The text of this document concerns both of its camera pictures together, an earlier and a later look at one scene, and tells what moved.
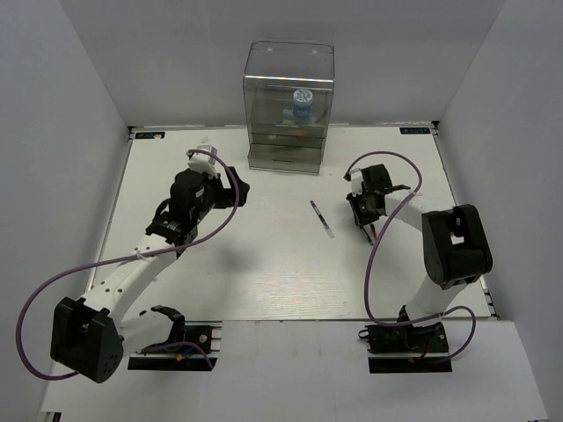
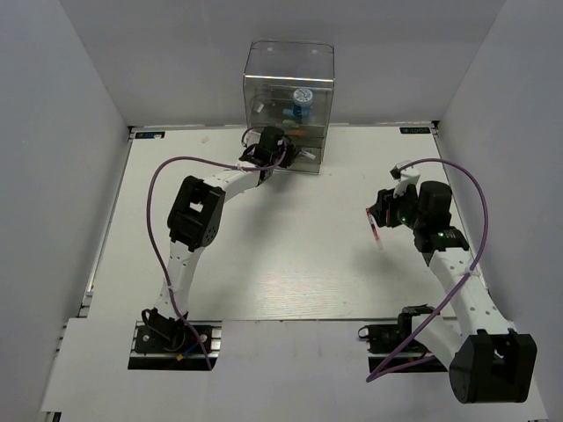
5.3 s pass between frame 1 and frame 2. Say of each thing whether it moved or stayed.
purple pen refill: moved
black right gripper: moved
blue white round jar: stayed
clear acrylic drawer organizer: stayed
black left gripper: moved
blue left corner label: stayed
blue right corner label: stayed
